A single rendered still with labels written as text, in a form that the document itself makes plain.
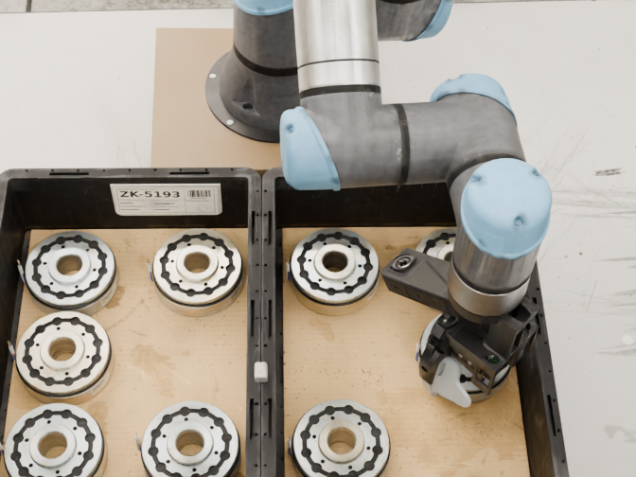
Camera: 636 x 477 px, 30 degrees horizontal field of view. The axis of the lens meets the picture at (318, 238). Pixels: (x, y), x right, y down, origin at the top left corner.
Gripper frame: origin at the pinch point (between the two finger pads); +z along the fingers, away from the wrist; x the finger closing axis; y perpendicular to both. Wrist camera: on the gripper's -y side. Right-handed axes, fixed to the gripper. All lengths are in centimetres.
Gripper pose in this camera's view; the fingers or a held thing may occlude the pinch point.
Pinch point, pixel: (446, 369)
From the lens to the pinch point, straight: 131.9
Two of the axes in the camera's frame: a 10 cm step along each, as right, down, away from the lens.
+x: 6.8, -6.0, 4.2
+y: 7.3, 5.7, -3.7
